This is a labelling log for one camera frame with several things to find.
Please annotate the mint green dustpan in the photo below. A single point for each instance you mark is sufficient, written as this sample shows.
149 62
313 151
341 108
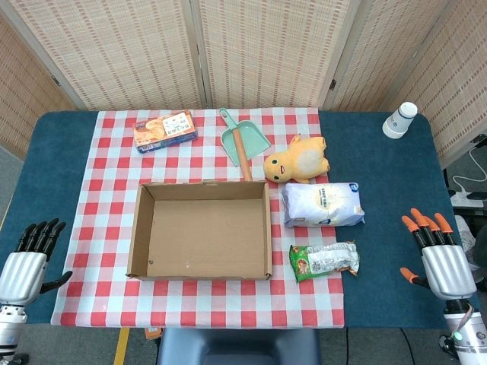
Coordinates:
253 142

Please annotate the white power strip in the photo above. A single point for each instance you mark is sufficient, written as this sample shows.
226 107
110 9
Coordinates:
466 199

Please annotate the white lavender food bag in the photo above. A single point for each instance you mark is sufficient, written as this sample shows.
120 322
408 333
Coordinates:
323 205

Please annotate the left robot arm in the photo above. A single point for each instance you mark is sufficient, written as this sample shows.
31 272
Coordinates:
9 331

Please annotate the woven folding screen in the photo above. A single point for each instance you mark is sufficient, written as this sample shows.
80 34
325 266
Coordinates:
266 49

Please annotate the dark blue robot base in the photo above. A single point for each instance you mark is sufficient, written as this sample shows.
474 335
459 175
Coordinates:
236 348

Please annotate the blue felt table cover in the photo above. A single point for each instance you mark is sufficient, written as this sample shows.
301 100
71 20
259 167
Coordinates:
388 182

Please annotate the left black-fingered robot hand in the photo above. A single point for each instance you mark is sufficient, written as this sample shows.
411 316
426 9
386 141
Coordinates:
23 272

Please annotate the open cardboard box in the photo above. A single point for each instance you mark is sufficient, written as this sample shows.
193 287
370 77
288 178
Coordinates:
201 228

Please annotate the right orange-tipped robot hand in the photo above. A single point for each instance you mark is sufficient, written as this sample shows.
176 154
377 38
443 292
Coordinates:
449 270

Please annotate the small orange packet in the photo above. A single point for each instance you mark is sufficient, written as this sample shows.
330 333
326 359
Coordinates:
153 333

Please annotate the green snack packet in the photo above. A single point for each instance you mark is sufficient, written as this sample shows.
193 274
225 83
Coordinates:
323 260

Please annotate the yellow plush duck toy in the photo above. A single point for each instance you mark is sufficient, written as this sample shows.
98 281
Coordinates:
300 159

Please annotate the white paper cup stack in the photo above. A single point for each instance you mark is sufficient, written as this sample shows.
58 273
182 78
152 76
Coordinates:
398 121

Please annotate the red white checkered tablecloth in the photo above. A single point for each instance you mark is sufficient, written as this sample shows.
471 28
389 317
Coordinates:
110 228

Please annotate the orange biscuit box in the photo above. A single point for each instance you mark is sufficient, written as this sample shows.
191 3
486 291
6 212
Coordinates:
165 131

